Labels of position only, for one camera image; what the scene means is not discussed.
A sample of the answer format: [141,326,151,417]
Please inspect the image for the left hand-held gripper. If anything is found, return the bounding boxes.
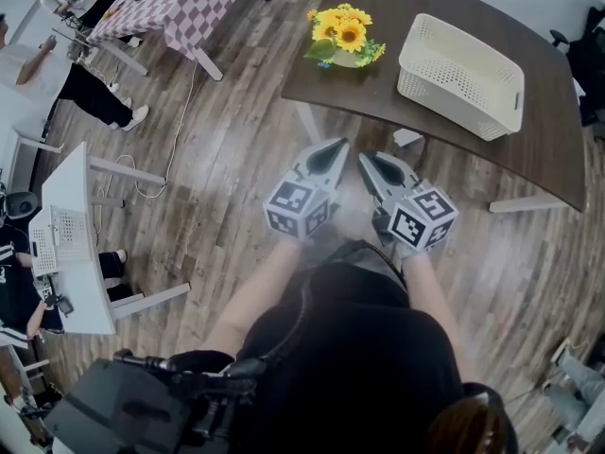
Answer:
[263,137,351,242]

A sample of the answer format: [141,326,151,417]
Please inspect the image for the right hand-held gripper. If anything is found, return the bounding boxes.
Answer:
[357,150,460,253]

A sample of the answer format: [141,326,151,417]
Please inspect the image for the cream perforated plastic basket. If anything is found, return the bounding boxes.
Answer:
[396,12,526,142]

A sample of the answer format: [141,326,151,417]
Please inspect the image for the yellow sunflower bouquet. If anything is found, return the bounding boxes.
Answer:
[302,2,388,69]

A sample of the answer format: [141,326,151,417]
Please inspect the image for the person's left forearm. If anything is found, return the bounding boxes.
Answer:
[202,238,303,349]

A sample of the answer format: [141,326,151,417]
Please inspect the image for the person's right forearm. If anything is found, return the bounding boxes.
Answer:
[401,253,478,382]

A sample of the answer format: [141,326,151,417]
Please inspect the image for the white wristband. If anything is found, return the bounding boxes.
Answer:
[394,242,429,263]

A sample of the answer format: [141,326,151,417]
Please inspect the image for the person's grey trousers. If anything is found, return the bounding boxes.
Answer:
[306,238,407,297]

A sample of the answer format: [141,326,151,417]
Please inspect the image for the person's black shirt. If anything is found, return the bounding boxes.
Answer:
[238,262,467,454]

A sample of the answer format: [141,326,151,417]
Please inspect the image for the checkered cloth covered table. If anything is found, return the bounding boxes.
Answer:
[84,0,273,82]

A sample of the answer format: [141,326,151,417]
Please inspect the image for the black mesh office chair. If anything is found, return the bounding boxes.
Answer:
[550,5,605,127]

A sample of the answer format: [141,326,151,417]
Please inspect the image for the white desk with perforated panel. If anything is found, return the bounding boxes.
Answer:
[27,140,193,336]

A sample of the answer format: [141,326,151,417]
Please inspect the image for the plain white desk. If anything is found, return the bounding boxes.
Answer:
[9,125,65,193]

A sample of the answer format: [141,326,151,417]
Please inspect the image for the black body cable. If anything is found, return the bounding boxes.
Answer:
[330,239,407,292]

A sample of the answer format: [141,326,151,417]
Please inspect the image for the white floor cable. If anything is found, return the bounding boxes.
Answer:
[94,61,198,201]

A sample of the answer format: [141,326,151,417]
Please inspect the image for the black head camera mount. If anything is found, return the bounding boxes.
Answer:
[460,381,521,454]

